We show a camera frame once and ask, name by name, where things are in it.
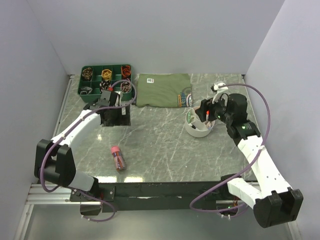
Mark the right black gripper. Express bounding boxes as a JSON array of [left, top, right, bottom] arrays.
[[194, 92, 233, 125]]

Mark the white round divided organizer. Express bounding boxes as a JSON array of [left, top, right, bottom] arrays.
[[184, 107, 215, 138]]

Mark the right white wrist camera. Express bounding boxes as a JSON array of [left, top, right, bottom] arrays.
[[211, 81, 229, 103]]

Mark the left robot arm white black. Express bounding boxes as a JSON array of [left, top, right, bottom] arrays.
[[34, 90, 130, 201]]

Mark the grey rolled tie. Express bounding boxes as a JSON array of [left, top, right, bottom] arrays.
[[78, 86, 93, 96]]

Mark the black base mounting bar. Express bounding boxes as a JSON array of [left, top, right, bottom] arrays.
[[70, 181, 237, 216]]

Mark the pink dotted rolled tie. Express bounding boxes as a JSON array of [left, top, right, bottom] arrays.
[[99, 80, 112, 93]]

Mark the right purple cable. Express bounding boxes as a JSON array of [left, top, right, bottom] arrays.
[[189, 83, 272, 218]]

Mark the pink cap clear pen tube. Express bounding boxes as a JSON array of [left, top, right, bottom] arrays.
[[110, 145, 126, 172]]

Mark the orange rolled tie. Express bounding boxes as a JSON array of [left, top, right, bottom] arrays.
[[120, 65, 131, 79]]

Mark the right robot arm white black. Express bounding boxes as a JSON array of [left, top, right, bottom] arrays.
[[192, 93, 304, 228]]

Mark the aluminium rail frame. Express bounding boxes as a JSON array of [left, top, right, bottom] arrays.
[[14, 74, 301, 240]]

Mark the green compartment tray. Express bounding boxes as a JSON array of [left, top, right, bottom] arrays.
[[77, 64, 135, 103]]

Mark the folded olive green t-shirt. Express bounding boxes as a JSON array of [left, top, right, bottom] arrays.
[[136, 73, 193, 108]]

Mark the maroon floral rolled tie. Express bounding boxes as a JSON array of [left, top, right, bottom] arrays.
[[120, 78, 131, 93]]

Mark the yellow rolled tie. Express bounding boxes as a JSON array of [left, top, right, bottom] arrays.
[[101, 69, 113, 81]]

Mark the brown patterned rolled tie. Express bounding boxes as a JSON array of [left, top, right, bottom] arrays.
[[81, 67, 93, 81]]

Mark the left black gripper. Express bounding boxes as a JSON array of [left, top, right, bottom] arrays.
[[102, 103, 131, 127]]

